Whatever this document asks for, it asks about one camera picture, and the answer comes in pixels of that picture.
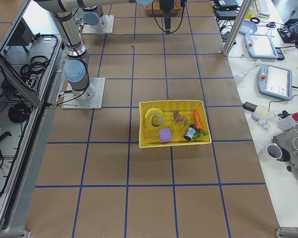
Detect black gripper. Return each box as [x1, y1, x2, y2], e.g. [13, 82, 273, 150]
[159, 0, 175, 34]

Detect yellow tape roll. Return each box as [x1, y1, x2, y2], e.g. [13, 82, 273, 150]
[145, 108, 164, 130]

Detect brown wicker basket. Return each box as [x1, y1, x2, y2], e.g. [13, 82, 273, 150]
[144, 0, 183, 16]

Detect blue plate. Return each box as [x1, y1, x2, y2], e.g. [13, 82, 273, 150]
[239, 20, 258, 35]

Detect far teach pendant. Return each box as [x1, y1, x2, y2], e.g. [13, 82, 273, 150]
[244, 34, 278, 60]

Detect teach pendant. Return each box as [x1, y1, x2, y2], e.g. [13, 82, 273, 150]
[257, 63, 293, 101]
[244, 34, 278, 60]

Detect brown toy animal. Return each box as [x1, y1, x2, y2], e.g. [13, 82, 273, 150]
[173, 111, 188, 126]

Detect yellow woven basket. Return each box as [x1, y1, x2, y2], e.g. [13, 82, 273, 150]
[139, 100, 212, 148]

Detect black scissors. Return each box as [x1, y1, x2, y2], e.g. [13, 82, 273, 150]
[257, 22, 276, 28]

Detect orange toy carrot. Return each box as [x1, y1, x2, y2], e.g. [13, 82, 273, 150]
[193, 109, 202, 130]

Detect dark blue small bottle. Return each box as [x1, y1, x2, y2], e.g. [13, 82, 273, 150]
[183, 124, 197, 141]

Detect purple cube block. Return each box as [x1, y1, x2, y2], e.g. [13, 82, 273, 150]
[158, 128, 172, 143]

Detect black power adapter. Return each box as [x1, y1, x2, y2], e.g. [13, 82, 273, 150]
[242, 102, 258, 112]

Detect near teach pendant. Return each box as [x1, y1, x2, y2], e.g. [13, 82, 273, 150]
[257, 63, 293, 101]

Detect red cap clear bottle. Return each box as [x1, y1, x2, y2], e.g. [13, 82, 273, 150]
[277, 112, 298, 130]

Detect aluminium frame post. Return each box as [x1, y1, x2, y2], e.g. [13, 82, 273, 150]
[223, 0, 253, 56]

